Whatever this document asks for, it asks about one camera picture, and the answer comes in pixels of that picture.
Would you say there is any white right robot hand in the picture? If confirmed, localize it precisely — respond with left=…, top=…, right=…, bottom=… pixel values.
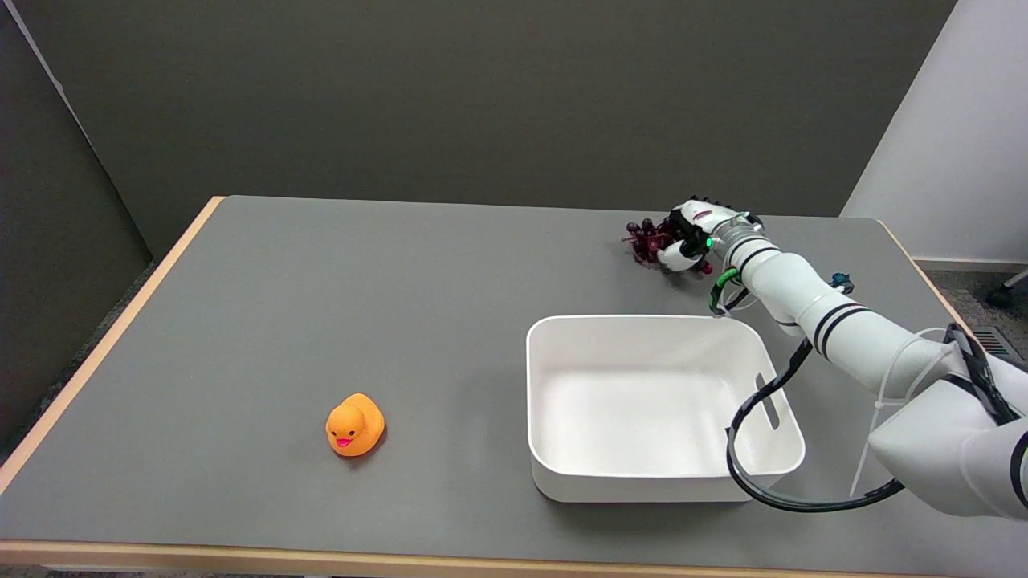
left=657, top=197, right=753, bottom=274

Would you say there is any dark red grape bunch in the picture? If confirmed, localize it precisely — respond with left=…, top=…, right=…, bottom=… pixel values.
left=621, top=215, right=714, bottom=276

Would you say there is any white plastic bin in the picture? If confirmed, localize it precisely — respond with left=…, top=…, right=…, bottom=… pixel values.
left=526, top=315, right=806, bottom=504

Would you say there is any black chair caster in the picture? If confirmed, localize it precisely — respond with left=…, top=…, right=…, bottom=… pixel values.
left=986, top=270, right=1028, bottom=309

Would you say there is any yellow rubber duck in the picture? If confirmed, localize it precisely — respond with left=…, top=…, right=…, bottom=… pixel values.
left=324, top=393, right=387, bottom=458

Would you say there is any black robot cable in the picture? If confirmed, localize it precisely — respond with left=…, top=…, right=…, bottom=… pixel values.
left=707, top=270, right=1025, bottom=514

